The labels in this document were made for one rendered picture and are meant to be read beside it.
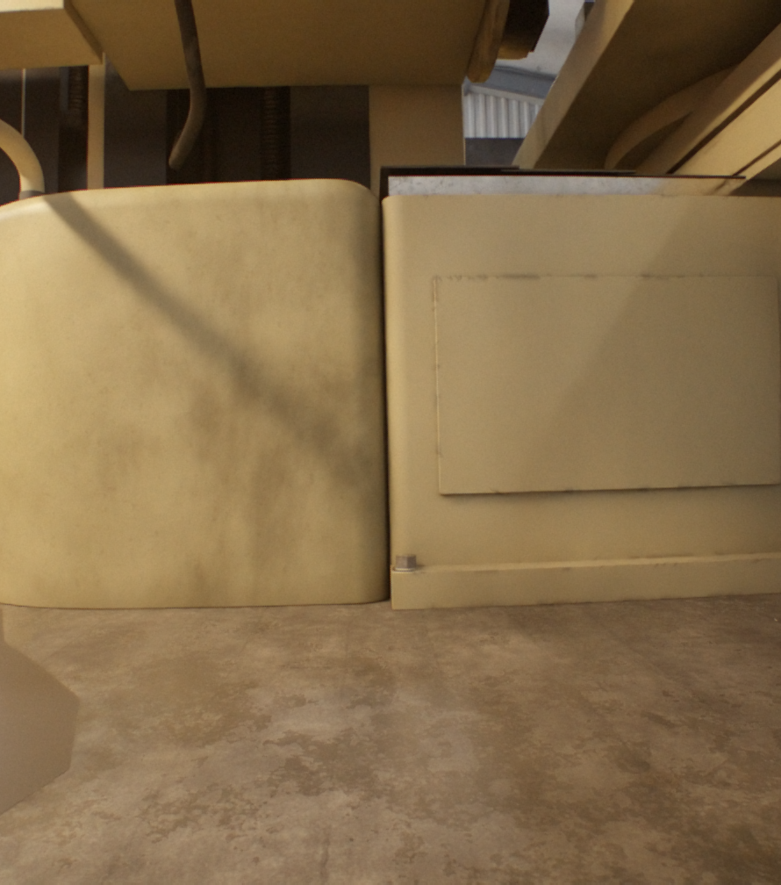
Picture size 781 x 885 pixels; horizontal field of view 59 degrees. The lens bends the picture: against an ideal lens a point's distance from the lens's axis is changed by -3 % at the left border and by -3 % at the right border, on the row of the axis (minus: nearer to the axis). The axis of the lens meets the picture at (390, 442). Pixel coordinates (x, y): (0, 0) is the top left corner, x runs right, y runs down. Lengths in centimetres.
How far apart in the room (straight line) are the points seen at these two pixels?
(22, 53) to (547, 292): 116
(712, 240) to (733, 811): 83
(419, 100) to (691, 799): 156
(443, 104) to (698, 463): 106
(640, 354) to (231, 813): 80
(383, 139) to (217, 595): 112
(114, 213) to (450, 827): 89
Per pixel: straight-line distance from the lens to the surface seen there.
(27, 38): 166
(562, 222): 106
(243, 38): 163
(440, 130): 176
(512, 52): 161
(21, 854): 48
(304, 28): 159
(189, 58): 134
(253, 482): 99
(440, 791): 49
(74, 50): 167
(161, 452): 102
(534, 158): 174
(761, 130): 118
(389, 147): 173
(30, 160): 127
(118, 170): 180
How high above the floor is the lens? 22
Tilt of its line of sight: level
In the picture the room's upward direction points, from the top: 1 degrees counter-clockwise
